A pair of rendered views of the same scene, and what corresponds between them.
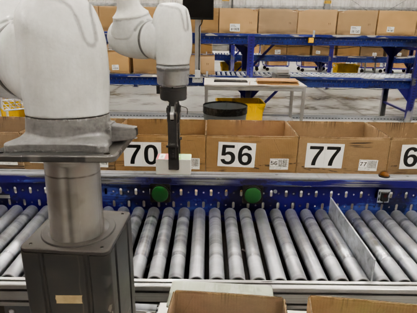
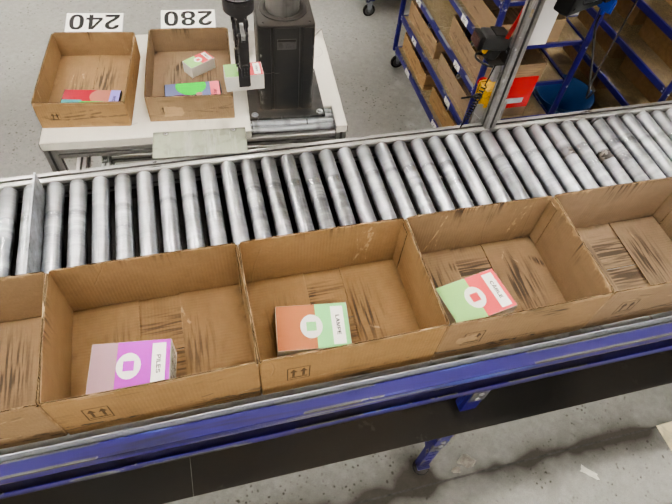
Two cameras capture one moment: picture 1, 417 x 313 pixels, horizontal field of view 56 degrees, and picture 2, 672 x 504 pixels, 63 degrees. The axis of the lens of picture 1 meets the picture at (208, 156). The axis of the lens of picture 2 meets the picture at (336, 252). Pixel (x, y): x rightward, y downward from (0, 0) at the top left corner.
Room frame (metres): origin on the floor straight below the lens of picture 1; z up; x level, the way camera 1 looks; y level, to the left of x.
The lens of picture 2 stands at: (2.32, -0.02, 2.03)
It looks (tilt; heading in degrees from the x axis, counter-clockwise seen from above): 54 degrees down; 161
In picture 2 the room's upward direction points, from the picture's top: 7 degrees clockwise
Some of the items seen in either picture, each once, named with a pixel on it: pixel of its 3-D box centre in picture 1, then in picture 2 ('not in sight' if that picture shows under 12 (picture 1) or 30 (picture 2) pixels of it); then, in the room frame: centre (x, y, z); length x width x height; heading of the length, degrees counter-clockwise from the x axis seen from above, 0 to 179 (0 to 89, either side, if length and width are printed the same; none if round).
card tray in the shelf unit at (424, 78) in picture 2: not in sight; (438, 58); (-0.14, 1.32, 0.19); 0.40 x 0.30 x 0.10; 179
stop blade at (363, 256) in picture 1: (348, 234); (34, 244); (1.28, -0.52, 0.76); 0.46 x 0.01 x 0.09; 0
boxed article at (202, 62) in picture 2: not in sight; (199, 64); (0.57, -0.01, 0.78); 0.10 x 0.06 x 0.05; 121
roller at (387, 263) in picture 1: (373, 244); (2, 257); (1.28, -0.62, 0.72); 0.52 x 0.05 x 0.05; 0
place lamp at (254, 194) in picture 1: (252, 195); not in sight; (1.52, -0.19, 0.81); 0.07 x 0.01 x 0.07; 90
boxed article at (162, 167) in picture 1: (174, 163); (243, 76); (1.09, 0.10, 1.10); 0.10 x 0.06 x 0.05; 90
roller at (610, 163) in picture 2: not in sight; (614, 170); (1.27, 1.33, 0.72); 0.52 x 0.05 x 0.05; 0
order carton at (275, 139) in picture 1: (247, 145); (156, 334); (1.74, -0.18, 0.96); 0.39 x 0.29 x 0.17; 90
